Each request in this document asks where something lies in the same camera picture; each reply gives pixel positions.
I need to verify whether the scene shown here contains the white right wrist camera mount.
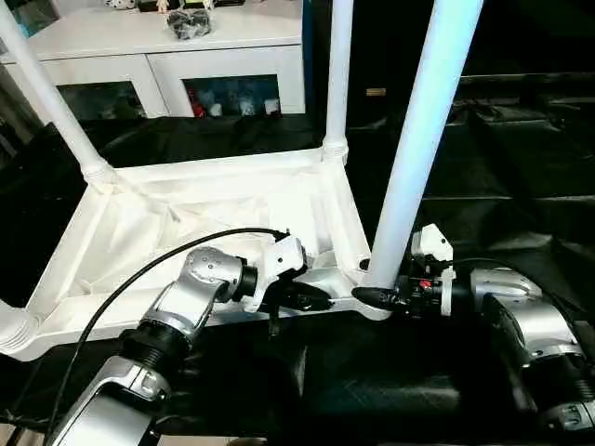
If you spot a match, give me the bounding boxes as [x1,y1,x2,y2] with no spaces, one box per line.
[411,223,456,317]

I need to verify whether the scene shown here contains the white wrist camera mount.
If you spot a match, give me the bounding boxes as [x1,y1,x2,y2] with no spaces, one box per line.
[244,235,309,313]
[411,223,456,317]

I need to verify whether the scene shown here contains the bag of black parts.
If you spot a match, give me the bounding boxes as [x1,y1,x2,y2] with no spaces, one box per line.
[166,8,216,41]

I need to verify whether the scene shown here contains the black glossy mat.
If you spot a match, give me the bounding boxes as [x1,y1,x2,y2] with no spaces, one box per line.
[0,73,595,440]

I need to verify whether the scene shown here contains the long black bar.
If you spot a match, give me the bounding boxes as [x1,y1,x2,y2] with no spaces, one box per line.
[457,72,595,89]

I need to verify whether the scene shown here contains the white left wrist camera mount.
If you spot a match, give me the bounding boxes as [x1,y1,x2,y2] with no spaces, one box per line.
[244,235,309,313]

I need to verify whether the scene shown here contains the white sideboard cabinet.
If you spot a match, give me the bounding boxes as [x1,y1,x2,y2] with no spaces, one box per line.
[0,4,308,120]

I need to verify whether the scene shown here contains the grey tripod stand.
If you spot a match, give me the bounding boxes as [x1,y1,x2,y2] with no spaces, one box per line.
[0,64,47,154]

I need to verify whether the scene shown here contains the black framed plaque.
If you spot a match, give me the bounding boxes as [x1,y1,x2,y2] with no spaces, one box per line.
[138,0,185,13]

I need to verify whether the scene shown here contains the white pole with blue ribbon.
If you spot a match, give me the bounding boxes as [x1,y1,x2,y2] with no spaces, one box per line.
[13,4,47,36]

